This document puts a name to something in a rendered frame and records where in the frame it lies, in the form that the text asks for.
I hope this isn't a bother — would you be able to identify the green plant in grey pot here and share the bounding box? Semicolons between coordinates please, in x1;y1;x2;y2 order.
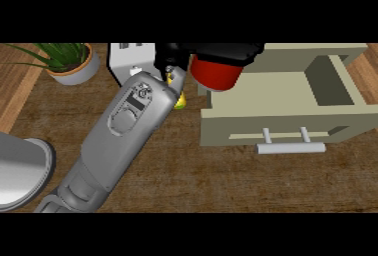
0;42;101;87

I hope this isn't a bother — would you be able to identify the yellow green fruit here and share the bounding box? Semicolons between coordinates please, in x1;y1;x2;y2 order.
165;72;188;111

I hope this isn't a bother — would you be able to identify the white appliance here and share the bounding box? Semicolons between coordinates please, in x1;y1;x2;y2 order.
106;42;159;89

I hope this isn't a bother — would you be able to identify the red can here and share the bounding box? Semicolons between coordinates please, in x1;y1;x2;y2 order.
188;54;246;93

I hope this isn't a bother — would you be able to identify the beige drawer front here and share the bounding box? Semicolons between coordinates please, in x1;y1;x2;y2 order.
197;103;378;148

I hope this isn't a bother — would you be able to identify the grey drawer handle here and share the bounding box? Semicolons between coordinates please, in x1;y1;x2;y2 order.
255;126;327;155

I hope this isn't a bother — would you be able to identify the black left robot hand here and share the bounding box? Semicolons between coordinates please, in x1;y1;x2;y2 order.
153;42;267;82

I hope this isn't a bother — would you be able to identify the beige wooden cabinet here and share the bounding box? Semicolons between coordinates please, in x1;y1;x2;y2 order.
196;42;378;118

